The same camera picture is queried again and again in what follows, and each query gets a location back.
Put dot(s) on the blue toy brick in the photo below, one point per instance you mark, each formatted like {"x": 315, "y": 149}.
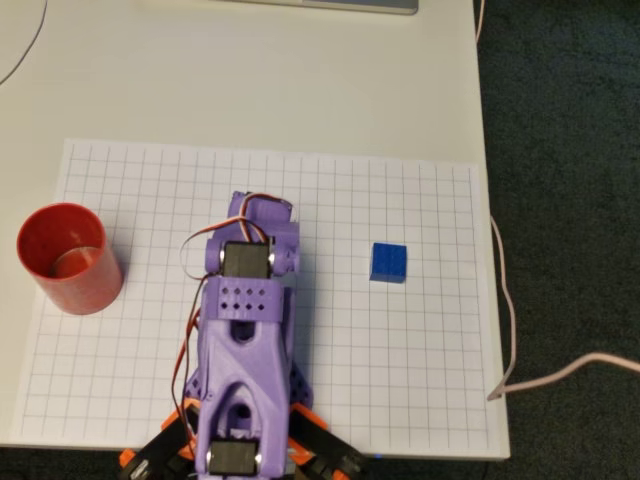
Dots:
{"x": 387, "y": 260}

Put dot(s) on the black orange table clamp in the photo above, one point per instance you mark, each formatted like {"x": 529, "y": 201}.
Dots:
{"x": 330, "y": 440}
{"x": 155, "y": 450}

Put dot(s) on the red cup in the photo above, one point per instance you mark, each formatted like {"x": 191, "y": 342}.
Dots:
{"x": 85, "y": 295}

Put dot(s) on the purple robot arm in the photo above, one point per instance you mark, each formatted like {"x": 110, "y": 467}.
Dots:
{"x": 240, "y": 360}

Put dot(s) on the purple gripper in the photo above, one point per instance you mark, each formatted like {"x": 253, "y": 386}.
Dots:
{"x": 264, "y": 206}

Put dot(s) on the white grid paper sheet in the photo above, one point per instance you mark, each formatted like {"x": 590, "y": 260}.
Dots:
{"x": 400, "y": 350}

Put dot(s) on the silver flat device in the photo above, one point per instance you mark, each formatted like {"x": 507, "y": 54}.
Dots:
{"x": 350, "y": 6}

